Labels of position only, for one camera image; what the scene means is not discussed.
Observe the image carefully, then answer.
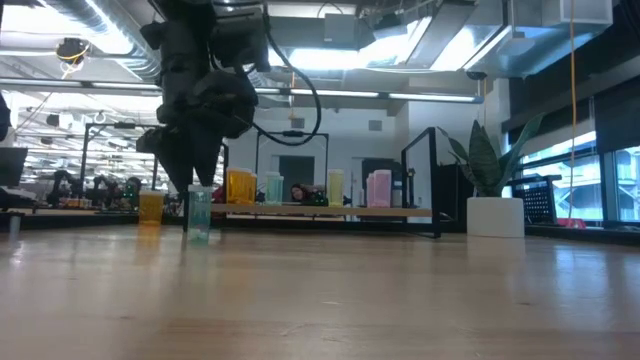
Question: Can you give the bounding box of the black background rig frame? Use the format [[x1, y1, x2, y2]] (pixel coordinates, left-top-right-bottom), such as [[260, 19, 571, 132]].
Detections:
[[77, 121, 161, 206]]

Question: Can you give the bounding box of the yellow black ceiling cord reel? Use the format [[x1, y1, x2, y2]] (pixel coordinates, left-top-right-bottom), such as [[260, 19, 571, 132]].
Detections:
[[54, 37, 91, 80]]

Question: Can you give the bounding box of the ceiling strip light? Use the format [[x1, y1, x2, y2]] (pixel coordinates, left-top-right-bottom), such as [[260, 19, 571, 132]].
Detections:
[[387, 92, 485, 105], [254, 88, 381, 99]]

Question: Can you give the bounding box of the yellow hanging cable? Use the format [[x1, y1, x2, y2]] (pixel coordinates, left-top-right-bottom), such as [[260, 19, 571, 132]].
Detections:
[[568, 0, 579, 221]]

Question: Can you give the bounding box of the dark background monitor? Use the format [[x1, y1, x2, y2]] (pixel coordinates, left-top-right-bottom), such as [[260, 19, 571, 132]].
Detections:
[[0, 146, 30, 189]]

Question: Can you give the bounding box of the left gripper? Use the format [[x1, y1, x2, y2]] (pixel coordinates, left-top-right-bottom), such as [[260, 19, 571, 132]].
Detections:
[[135, 68, 260, 195]]

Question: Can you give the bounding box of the rectangular silver ventilation duct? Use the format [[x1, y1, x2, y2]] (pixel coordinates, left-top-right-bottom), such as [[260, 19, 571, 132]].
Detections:
[[357, 0, 614, 81]]

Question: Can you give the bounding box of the distant robot workstation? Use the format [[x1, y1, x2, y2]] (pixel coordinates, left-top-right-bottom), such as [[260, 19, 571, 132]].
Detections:
[[47, 169, 144, 212]]

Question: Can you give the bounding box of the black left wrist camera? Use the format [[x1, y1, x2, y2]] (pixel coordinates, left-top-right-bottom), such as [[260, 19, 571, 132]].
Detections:
[[212, 3, 271, 69]]

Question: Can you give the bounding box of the black background cabinet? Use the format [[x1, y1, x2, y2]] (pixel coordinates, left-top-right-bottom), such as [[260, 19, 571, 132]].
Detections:
[[432, 163, 474, 234]]

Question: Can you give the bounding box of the potted snake plant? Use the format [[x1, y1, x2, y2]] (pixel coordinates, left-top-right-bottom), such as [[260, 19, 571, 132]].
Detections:
[[437, 113, 546, 240]]

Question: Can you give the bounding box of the wooden shelf with black frame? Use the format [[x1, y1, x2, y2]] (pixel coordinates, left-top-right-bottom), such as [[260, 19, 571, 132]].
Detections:
[[209, 126, 444, 240]]

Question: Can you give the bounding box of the person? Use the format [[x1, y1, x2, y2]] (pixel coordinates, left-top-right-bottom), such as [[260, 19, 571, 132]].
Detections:
[[289, 182, 324, 206]]

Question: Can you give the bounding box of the black perforated cart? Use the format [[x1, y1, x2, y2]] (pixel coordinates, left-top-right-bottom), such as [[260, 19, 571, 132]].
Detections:
[[509, 174, 564, 226]]

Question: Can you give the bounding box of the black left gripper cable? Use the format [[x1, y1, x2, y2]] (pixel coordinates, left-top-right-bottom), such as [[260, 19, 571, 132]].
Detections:
[[249, 19, 324, 149]]

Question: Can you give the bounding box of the round silver ventilation duct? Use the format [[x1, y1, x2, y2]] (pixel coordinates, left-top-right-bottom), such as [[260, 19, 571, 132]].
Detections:
[[37, 0, 164, 84]]

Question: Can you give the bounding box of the dark grey door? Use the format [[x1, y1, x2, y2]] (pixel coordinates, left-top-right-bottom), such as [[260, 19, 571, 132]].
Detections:
[[278, 155, 316, 202]]

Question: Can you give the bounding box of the grey ceiling box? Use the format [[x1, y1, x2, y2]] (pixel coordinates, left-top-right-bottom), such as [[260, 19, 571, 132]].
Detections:
[[323, 13, 358, 44]]

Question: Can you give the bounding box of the black aluminium rig frame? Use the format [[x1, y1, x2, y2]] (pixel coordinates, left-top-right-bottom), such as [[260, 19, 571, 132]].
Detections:
[[0, 212, 640, 247]]

